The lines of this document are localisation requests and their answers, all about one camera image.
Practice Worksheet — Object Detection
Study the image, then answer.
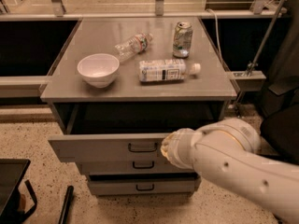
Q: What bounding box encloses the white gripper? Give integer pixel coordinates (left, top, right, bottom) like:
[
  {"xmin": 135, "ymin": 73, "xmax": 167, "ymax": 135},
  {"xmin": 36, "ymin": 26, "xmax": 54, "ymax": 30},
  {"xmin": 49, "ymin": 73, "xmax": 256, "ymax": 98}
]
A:
[{"xmin": 160, "ymin": 128, "xmax": 203, "ymax": 169}]

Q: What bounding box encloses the grey top drawer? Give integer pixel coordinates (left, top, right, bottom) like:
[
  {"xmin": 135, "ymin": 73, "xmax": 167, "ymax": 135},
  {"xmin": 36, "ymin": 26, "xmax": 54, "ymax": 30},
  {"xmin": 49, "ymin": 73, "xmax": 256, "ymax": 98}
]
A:
[{"xmin": 49, "ymin": 102, "xmax": 222, "ymax": 162}]

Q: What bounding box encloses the grey drawer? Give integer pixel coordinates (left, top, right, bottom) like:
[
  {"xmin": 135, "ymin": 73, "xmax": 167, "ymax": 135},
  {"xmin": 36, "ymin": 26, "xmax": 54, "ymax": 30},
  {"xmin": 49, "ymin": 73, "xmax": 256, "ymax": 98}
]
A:
[
  {"xmin": 77, "ymin": 161, "xmax": 186, "ymax": 175},
  {"xmin": 88, "ymin": 174, "xmax": 201, "ymax": 196},
  {"xmin": 49, "ymin": 102, "xmax": 222, "ymax": 162}
]

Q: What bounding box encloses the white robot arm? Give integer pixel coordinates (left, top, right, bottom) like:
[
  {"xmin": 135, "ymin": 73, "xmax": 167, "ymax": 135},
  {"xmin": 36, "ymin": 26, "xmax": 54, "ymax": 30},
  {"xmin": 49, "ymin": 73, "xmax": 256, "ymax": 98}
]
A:
[{"xmin": 161, "ymin": 119, "xmax": 299, "ymax": 224}]

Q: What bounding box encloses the grey middle drawer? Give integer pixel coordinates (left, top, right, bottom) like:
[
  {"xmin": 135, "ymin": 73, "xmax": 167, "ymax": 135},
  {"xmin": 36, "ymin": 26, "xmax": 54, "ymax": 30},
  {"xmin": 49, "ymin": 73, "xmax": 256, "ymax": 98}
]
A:
[{"xmin": 77, "ymin": 161, "xmax": 186, "ymax": 175}]

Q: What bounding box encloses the grey bottom drawer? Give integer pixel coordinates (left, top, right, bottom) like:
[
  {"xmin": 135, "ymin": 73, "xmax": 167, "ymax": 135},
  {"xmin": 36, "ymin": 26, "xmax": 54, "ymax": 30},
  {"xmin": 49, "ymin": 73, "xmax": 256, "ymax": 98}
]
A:
[{"xmin": 88, "ymin": 174, "xmax": 201, "ymax": 196}]

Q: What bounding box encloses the grey drawer cabinet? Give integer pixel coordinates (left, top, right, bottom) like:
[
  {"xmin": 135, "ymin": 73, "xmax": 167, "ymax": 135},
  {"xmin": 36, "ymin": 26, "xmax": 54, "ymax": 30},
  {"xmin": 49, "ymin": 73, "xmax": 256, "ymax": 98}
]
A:
[{"xmin": 41, "ymin": 17, "xmax": 236, "ymax": 185}]

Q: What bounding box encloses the white labelled drink bottle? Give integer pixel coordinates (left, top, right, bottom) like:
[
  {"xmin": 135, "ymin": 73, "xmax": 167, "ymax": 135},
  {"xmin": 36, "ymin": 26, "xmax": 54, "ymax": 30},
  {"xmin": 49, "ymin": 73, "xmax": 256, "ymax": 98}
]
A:
[{"xmin": 138, "ymin": 59, "xmax": 201, "ymax": 82}]

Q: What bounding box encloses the white bowl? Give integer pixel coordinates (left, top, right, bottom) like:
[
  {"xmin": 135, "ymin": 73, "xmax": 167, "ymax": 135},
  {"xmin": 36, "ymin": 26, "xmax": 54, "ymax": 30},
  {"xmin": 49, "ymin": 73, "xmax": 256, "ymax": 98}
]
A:
[{"xmin": 77, "ymin": 53, "xmax": 120, "ymax": 88}]

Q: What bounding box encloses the clear crushed water bottle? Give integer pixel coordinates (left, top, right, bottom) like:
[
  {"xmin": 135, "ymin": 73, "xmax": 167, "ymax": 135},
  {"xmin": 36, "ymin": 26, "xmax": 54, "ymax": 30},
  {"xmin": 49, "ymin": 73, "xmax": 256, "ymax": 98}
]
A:
[{"xmin": 115, "ymin": 33, "xmax": 153, "ymax": 62}]

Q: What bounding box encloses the green soda can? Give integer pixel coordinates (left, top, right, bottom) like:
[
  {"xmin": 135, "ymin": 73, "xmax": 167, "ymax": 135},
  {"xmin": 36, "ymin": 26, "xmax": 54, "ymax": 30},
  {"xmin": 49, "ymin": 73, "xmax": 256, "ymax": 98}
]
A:
[{"xmin": 173, "ymin": 21, "xmax": 193, "ymax": 58}]

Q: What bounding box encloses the black office chair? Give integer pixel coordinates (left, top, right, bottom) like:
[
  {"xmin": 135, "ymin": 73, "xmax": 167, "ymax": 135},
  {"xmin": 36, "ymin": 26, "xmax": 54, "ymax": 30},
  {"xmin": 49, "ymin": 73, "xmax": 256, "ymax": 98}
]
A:
[{"xmin": 260, "ymin": 91, "xmax": 299, "ymax": 164}]

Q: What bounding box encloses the black bar on floor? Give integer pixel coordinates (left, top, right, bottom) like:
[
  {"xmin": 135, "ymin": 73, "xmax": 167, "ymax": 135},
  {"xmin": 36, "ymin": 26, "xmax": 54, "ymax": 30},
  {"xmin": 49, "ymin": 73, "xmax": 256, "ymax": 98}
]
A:
[{"xmin": 58, "ymin": 186, "xmax": 74, "ymax": 224}]

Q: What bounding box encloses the black side table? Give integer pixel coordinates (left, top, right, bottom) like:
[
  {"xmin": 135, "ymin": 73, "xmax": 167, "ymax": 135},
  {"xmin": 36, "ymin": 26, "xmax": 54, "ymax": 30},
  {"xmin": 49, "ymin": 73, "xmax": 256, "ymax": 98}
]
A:
[{"xmin": 0, "ymin": 159, "xmax": 37, "ymax": 224}]

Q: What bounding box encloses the white cable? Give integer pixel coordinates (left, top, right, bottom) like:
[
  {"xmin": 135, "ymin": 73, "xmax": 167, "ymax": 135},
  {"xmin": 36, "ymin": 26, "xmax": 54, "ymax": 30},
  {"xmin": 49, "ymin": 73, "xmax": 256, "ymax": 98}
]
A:
[{"xmin": 205, "ymin": 7, "xmax": 224, "ymax": 63}]

